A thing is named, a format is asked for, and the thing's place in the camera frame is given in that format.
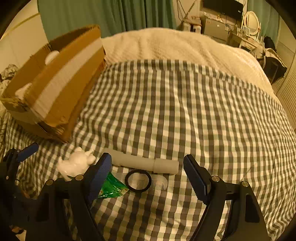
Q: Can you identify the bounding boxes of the white blanket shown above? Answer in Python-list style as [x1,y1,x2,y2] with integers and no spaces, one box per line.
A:
[101,27,277,94]

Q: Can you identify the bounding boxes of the white plastic drawer unit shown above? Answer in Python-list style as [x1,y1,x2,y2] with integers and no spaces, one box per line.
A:
[181,20,201,33]

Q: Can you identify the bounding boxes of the padded jacket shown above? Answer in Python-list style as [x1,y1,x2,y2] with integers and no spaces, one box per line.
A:
[257,47,287,81]

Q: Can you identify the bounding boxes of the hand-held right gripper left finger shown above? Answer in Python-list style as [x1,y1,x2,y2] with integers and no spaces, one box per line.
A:
[25,152,112,241]

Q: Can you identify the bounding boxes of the black television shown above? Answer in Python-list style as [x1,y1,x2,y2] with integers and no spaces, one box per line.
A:
[203,0,244,20]

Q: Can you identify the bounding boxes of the long white tube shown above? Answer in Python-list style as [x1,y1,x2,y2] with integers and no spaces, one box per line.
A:
[107,149,179,174]

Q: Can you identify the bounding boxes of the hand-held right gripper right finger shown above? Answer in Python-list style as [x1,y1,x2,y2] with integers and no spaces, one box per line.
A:
[183,154,272,241]

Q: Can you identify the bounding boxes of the clear plastic comb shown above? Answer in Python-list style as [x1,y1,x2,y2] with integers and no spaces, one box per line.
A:
[128,174,167,191]

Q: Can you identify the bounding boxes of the white dressing table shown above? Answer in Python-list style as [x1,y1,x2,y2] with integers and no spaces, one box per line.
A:
[231,30,265,52]

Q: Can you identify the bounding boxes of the oval white mirror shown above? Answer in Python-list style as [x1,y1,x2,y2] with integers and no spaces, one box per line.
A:
[243,11,261,36]

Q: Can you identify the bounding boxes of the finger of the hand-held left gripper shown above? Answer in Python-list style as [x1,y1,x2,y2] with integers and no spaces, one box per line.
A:
[9,142,39,162]

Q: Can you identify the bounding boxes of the floral quilt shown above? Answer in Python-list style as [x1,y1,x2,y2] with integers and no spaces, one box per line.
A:
[0,64,19,84]

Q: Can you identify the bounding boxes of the grey mini fridge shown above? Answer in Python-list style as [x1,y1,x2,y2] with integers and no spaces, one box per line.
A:
[201,17,232,43]

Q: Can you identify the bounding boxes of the black bag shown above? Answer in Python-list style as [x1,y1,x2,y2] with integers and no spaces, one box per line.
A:
[264,36,277,50]

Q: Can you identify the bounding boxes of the wide green curtain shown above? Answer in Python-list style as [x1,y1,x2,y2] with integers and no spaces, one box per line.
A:
[37,0,177,45]

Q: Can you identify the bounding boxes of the cardboard box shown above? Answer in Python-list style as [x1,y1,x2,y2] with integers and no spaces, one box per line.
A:
[0,24,107,143]

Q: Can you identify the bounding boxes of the green snack packet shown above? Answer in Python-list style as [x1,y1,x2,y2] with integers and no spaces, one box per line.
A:
[97,172,130,198]

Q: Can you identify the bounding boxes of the checkered bed sheet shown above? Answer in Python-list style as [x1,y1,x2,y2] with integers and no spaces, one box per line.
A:
[0,59,296,241]

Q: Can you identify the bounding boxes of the narrow green curtain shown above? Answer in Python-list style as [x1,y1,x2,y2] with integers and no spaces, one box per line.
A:
[247,0,280,42]

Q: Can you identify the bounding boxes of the white louvered wardrobe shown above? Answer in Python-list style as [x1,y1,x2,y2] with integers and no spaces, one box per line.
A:
[276,30,296,126]

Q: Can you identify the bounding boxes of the black ring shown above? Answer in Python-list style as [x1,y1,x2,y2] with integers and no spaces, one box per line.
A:
[125,169,152,193]

